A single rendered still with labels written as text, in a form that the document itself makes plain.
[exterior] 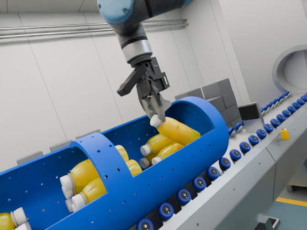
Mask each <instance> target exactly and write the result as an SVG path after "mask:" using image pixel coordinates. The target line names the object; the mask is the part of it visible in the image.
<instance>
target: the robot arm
mask: <svg viewBox="0 0 307 230"><path fill-rule="evenodd" d="M190 2H191V0H97V4H98V9H99V12H100V13H101V16H102V18H103V19H104V21H105V22H107V23H108V24H109V26H110V27H111V28H112V29H113V31H114V32H115V33H116V36H117V38H118V41H119V44H120V46H121V49H122V52H123V55H124V57H125V60H126V62H127V63H128V64H130V65H131V67H132V68H135V69H134V70H133V71H132V73H131V74H130V75H129V76H128V78H127V79H126V80H125V81H124V83H122V84H121V85H120V87H119V89H118V90H117V93H118V94H119V95H120V96H121V97H122V96H125V95H127V94H129V93H130V92H131V90H132V89H133V87H134V86H135V85H136V84H137V85H136V88H137V93H138V99H139V102H140V104H141V106H142V108H143V110H144V111H145V113H146V114H147V116H148V117H149V118H150V119H151V118H152V117H153V116H154V114H156V113H157V114H158V118H159V119H160V120H161V121H162V122H163V123H164V122H165V113H164V112H165V111H166V110H167V109H168V108H169V107H171V102H170V101H169V100H165V99H163V97H162V95H161V94H160V93H159V92H161V91H163V90H165V89H167V88H168V87H170V85H169V82H168V79H167V76H166V74H165V72H161V70H160V67H159V64H158V61H157V59H156V57H151V56H152V54H153V52H152V49H151V46H150V44H149V41H148V38H147V36H146V33H145V30H144V27H143V25H142V21H145V20H148V19H150V18H152V17H155V16H158V15H161V14H163V13H166V12H169V11H171V10H175V9H179V8H181V7H183V6H185V5H187V4H189V3H190ZM164 77H165V78H166V81H167V83H168V84H166V82H165V79H164ZM148 96H149V97H148ZM150 96H151V97H150Z"/></svg>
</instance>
